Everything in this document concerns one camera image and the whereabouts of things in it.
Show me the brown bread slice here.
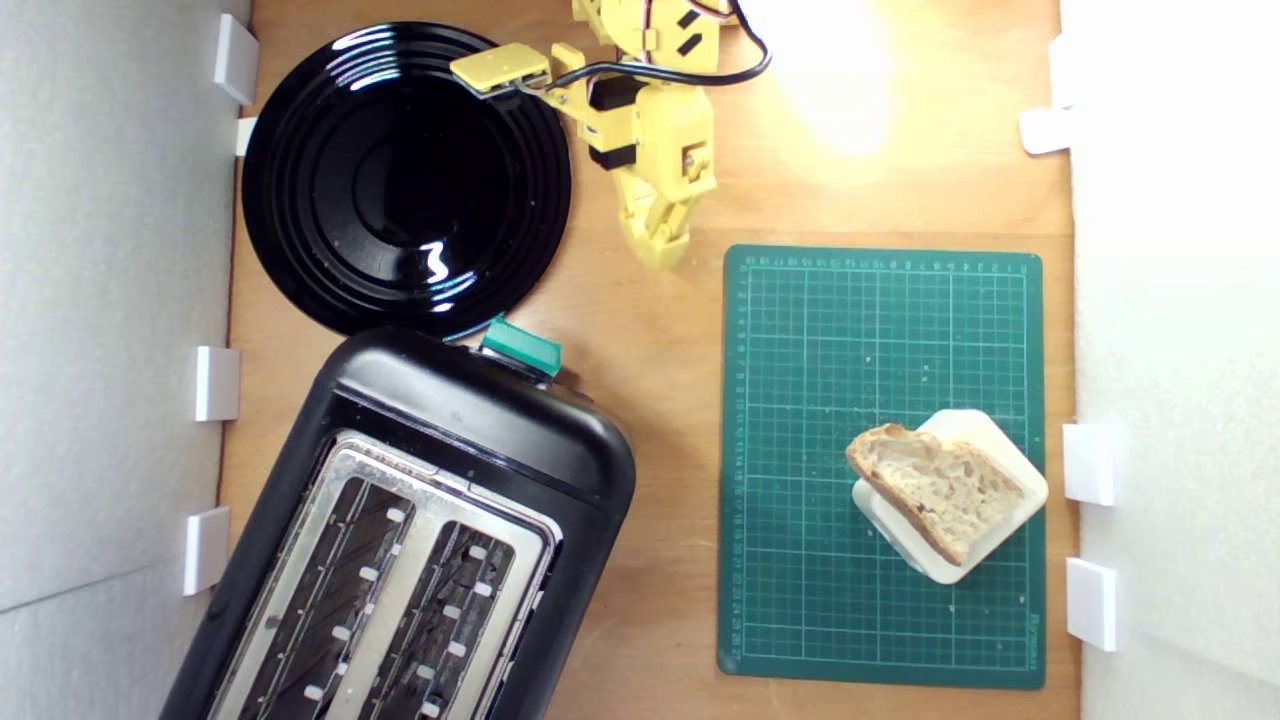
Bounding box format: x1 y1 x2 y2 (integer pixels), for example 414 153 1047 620
845 422 1027 568

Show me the green toaster lever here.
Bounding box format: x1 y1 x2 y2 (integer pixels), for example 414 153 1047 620
480 316 563 379

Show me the black two-slot toaster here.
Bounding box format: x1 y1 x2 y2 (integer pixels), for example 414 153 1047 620
160 325 638 720

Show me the green cutting mat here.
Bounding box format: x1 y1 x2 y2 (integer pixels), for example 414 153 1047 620
717 244 1047 691

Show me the black round plate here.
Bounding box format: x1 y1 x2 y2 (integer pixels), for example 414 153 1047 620
241 21 573 339

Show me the white square block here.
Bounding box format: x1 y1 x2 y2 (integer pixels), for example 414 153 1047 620
851 408 1050 586

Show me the black cable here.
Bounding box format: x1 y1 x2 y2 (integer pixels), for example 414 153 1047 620
515 0 774 98

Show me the yellow wrist camera housing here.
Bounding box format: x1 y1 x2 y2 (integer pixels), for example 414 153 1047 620
449 42 553 101

